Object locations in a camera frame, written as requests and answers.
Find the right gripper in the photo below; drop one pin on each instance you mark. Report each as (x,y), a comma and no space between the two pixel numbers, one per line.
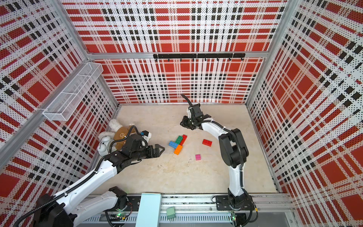
(184,121)

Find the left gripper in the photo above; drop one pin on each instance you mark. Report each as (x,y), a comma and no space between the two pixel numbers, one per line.
(156,153)

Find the red lego brick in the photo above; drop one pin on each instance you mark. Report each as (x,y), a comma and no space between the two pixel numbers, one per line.
(184,137)
(207,143)

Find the blue lego brick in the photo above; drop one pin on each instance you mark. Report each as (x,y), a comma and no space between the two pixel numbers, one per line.
(173,144)

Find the green lego brick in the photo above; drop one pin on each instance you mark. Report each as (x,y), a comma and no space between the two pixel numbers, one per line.
(179,140)

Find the orange lego brick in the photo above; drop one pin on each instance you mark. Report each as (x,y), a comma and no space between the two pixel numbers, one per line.
(178,149)

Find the pink small lego brick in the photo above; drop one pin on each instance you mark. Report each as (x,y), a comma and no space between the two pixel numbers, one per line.
(198,157)

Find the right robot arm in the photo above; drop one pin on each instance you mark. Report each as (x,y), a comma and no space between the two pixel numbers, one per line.
(233,150)

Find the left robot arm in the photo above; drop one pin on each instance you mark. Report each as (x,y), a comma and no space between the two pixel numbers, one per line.
(67,209)

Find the white teddy bear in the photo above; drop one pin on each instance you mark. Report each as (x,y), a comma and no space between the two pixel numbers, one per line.
(118,132)

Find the white alarm clock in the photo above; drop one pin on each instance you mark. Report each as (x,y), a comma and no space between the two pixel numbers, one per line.
(104,146)

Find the green terminal connector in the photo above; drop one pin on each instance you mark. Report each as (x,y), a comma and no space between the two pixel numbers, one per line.
(170,213)

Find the pale green upright panel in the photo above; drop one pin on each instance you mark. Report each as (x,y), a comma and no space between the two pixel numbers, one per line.
(149,210)

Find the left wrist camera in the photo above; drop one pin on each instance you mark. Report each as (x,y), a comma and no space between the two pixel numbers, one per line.
(146,135)

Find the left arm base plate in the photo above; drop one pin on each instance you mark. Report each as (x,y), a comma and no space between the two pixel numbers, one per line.
(126,203)

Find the black hook rail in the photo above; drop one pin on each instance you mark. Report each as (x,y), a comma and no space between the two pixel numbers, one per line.
(199,56)

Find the white wire mesh basket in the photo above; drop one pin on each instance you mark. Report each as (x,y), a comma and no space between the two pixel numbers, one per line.
(65,104)

